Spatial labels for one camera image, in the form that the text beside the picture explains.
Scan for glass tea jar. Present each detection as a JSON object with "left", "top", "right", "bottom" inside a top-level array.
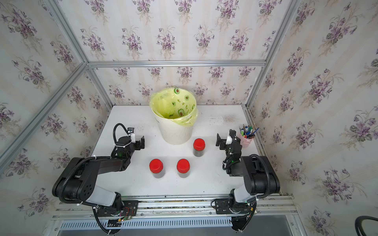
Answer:
[{"left": 176, "top": 159, "right": 191, "bottom": 178}]

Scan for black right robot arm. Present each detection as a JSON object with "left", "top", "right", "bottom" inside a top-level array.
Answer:
[{"left": 211, "top": 129, "right": 281, "bottom": 232}]

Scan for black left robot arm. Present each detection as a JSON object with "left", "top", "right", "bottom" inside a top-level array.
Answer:
[{"left": 52, "top": 123, "right": 145, "bottom": 214}]

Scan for pink pen holder cup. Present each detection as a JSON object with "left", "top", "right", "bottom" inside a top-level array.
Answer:
[{"left": 239, "top": 135, "right": 254, "bottom": 148}]

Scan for pens in cup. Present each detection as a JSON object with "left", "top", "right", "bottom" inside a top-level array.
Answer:
[{"left": 239, "top": 125, "right": 259, "bottom": 139}]

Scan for right red lid jar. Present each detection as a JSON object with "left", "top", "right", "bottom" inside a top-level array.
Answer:
[{"left": 193, "top": 138, "right": 206, "bottom": 157}]

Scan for red lid jar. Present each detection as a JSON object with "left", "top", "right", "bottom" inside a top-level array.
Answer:
[
  {"left": 149, "top": 159, "right": 165, "bottom": 179},
  {"left": 193, "top": 138, "right": 206, "bottom": 157}
]

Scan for left red lid jar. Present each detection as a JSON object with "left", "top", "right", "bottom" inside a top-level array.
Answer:
[{"left": 149, "top": 159, "right": 165, "bottom": 179}]

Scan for green avocado print bag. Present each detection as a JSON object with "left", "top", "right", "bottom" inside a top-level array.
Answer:
[{"left": 149, "top": 87, "right": 198, "bottom": 126}]

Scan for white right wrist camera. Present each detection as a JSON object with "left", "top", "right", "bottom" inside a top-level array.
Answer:
[{"left": 225, "top": 134, "right": 233, "bottom": 145}]

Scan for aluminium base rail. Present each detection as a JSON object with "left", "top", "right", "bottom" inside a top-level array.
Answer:
[{"left": 43, "top": 194, "right": 306, "bottom": 236}]

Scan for aluminium frame bars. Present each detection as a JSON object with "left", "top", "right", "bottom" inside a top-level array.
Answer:
[{"left": 1, "top": 1, "right": 300, "bottom": 171}]

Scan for black cable loop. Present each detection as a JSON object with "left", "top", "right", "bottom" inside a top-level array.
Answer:
[{"left": 354, "top": 215, "right": 378, "bottom": 236}]

